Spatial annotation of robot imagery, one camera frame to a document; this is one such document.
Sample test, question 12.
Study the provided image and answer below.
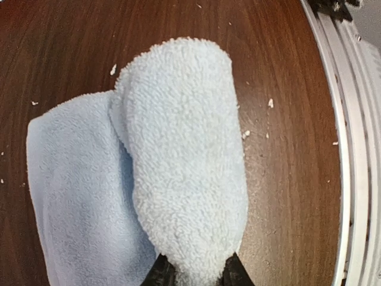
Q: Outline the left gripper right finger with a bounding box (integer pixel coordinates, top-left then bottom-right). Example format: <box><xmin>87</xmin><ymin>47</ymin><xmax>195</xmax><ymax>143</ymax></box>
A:
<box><xmin>221</xmin><ymin>253</ymin><xmax>253</xmax><ymax>286</ymax></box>

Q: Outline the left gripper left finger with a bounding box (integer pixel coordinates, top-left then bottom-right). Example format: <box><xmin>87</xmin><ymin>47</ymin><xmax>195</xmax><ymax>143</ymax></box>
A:
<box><xmin>142</xmin><ymin>254</ymin><xmax>176</xmax><ymax>286</ymax></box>

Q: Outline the light blue towel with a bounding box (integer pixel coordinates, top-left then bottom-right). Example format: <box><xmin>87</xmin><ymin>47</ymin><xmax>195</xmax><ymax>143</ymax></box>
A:
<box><xmin>26</xmin><ymin>38</ymin><xmax>248</xmax><ymax>285</ymax></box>

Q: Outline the front aluminium rail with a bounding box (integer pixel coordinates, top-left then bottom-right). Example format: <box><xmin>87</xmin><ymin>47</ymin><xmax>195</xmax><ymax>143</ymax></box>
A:
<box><xmin>302</xmin><ymin>1</ymin><xmax>380</xmax><ymax>285</ymax></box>

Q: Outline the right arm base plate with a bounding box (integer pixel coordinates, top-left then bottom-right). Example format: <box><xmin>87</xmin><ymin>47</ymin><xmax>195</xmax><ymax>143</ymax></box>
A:
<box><xmin>308</xmin><ymin>0</ymin><xmax>364</xmax><ymax>22</ymax></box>

